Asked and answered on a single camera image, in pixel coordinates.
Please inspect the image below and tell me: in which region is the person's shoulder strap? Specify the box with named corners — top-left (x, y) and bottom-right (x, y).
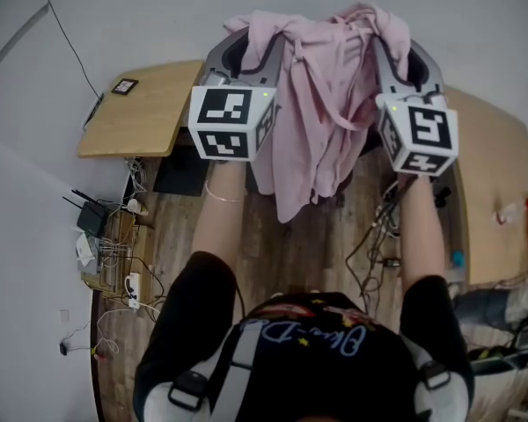
top-left (400, 334), bottom-right (474, 422)
top-left (134, 323), bottom-right (265, 422)

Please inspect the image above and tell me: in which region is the black router with antennas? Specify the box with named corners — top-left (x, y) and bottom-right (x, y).
top-left (62, 188), bottom-right (109, 239)

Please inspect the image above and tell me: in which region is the grey socket strip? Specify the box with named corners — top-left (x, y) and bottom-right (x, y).
top-left (82, 93), bottom-right (106, 129)

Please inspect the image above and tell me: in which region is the white power strip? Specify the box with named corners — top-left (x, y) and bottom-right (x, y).
top-left (125, 272), bottom-right (142, 311)

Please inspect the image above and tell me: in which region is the white red plastic packet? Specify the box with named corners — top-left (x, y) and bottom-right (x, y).
top-left (492, 202), bottom-right (524, 227)

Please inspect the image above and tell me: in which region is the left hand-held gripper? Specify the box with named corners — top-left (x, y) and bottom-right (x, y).
top-left (187, 27), bottom-right (288, 164)

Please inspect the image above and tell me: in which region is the black desk base plate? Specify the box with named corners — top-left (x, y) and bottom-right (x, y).
top-left (152, 145), bottom-right (210, 197)

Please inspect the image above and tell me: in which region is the small wooden desk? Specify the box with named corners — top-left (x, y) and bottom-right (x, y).
top-left (77, 59), bottom-right (206, 158)

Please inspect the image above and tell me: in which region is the person's left shoulder strap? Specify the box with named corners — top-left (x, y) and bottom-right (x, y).
top-left (134, 323), bottom-right (265, 422)

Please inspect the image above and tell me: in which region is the small white flat device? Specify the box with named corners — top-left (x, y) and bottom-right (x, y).
top-left (74, 231), bottom-right (99, 268)

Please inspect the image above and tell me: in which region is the white round plug adapter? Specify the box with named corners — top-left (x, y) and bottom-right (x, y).
top-left (125, 198), bottom-right (150, 217)

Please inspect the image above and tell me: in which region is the black looped floor cable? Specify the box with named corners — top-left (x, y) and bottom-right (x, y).
top-left (131, 252), bottom-right (166, 320)

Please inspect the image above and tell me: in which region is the pink garment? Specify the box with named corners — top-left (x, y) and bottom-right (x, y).
top-left (222, 1), bottom-right (413, 224)

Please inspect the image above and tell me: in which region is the person's right shoulder strap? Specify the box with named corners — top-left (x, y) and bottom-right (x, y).
top-left (400, 334), bottom-right (474, 422)

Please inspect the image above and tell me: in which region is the black green object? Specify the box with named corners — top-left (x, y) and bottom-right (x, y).
top-left (468, 323), bottom-right (528, 375)

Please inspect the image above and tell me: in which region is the person's right forearm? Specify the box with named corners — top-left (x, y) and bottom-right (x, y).
top-left (398, 174), bottom-right (448, 292)

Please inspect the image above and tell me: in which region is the large wooden desk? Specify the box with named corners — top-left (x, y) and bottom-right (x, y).
top-left (439, 84), bottom-right (528, 287)

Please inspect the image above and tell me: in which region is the thin dark wall cable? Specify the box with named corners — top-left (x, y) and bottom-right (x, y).
top-left (33, 0), bottom-right (105, 100)

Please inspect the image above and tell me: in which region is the thin silver bracelet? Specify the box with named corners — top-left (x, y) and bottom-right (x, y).
top-left (204, 180), bottom-right (246, 204)

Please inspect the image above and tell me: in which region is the long white floor cable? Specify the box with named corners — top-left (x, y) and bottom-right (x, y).
top-left (94, 299), bottom-right (162, 360)

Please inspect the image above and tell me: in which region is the person's black printed shirt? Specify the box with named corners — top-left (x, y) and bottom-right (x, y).
top-left (132, 251), bottom-right (475, 422)

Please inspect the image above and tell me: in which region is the bundle of white cables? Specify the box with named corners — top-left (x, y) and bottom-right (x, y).
top-left (125, 156), bottom-right (149, 195)

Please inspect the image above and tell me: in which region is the person's left forearm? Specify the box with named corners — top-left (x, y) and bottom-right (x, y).
top-left (192, 160), bottom-right (250, 263)

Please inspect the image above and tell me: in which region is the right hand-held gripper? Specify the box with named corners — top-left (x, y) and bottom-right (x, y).
top-left (371, 35), bottom-right (460, 178)

